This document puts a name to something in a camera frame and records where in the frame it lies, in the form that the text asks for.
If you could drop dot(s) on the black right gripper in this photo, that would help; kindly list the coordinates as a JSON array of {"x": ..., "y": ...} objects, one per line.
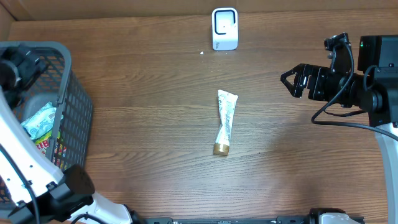
[{"x": 316, "y": 73}]

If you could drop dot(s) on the white tube with gold cap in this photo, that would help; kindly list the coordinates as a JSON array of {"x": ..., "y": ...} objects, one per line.
[{"x": 226, "y": 106}]

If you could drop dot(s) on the Haribo gummy candy bag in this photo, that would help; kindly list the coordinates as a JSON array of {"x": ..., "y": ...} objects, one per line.
[{"x": 59, "y": 150}]

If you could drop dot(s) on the teal wet wipes pack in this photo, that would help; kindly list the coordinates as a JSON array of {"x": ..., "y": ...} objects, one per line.
[{"x": 41, "y": 122}]

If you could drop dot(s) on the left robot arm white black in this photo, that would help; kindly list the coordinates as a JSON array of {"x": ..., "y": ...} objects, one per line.
[{"x": 74, "y": 199}]

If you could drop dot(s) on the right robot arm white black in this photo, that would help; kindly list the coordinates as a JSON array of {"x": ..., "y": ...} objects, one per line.
[{"x": 370, "y": 84}]

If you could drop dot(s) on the grey plastic basket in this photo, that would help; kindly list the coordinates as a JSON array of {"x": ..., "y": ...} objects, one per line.
[{"x": 33, "y": 74}]

